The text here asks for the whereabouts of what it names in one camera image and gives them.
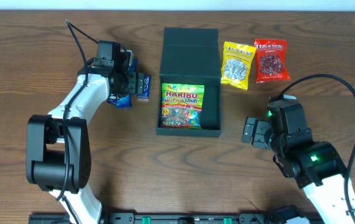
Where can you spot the blue Eclipse mint box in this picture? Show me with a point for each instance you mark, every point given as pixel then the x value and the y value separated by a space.
pixel 147 86

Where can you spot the red snack bag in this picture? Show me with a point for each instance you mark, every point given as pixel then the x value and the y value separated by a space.
pixel 270 60

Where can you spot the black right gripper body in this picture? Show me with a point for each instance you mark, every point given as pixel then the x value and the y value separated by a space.
pixel 256 134

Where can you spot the Dairy Milk chocolate bar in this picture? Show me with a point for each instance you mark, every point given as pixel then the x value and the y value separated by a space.
pixel 113 99

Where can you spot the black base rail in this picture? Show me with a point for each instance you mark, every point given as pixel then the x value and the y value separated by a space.
pixel 286 214

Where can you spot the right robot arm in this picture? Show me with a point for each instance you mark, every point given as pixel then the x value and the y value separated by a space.
pixel 316 167

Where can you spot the Haribo gummy candy bag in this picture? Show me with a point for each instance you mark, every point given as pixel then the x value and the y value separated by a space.
pixel 181 105

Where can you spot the dark green open box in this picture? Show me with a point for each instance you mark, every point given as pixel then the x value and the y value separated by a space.
pixel 191 56

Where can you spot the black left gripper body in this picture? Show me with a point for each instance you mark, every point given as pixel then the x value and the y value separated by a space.
pixel 139 83

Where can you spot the yellow snack bag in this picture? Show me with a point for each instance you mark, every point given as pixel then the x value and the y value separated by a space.
pixel 236 64

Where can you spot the blue Oreo cookie pack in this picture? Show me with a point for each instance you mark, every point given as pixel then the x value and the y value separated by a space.
pixel 125 101

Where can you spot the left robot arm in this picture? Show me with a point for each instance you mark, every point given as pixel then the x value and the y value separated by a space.
pixel 58 157

